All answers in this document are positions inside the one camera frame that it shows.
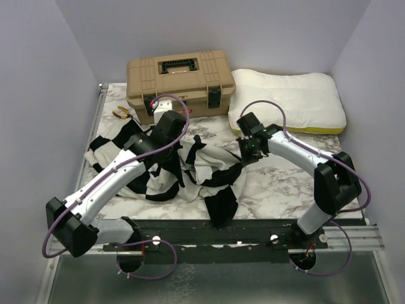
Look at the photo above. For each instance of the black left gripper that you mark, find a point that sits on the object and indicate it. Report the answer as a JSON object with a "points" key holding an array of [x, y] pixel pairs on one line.
{"points": [[155, 126]]}

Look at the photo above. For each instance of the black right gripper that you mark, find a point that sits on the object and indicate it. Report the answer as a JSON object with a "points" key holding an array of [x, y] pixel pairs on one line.
{"points": [[247, 158]]}

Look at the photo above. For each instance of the black white checkered pillowcase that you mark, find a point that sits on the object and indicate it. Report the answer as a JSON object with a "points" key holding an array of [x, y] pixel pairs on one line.
{"points": [[200, 171]]}

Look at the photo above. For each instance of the white pillow yellow edge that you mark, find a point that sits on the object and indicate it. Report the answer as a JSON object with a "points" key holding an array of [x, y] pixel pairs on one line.
{"points": [[310, 101]]}

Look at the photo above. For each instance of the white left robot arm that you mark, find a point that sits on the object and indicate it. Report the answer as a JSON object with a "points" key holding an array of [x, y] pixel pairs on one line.
{"points": [[110, 180]]}

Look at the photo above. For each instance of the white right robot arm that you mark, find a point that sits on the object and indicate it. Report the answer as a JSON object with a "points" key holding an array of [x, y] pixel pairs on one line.
{"points": [[335, 183]]}

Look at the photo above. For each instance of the tan plastic toolbox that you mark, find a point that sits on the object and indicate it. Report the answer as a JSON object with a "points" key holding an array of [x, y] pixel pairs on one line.
{"points": [[202, 80]]}

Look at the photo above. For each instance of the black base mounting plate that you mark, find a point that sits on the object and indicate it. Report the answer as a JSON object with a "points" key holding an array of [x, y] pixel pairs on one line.
{"points": [[134, 250]]}

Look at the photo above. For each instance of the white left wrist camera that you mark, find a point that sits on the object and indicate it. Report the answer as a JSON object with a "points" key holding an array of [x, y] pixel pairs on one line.
{"points": [[159, 108]]}

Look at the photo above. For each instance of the yellow handled pliers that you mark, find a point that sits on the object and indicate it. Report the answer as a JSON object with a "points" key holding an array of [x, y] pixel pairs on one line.
{"points": [[122, 113]]}

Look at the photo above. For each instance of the aluminium left side rail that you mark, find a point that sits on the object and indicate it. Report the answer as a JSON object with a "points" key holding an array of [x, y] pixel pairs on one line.
{"points": [[103, 91]]}

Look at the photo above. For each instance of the aluminium rail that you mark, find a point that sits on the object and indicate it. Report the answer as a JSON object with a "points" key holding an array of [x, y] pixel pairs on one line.
{"points": [[103, 91], [348, 237]]}

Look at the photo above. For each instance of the aluminium front rail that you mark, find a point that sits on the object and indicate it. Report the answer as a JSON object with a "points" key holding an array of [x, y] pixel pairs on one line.
{"points": [[348, 237]]}

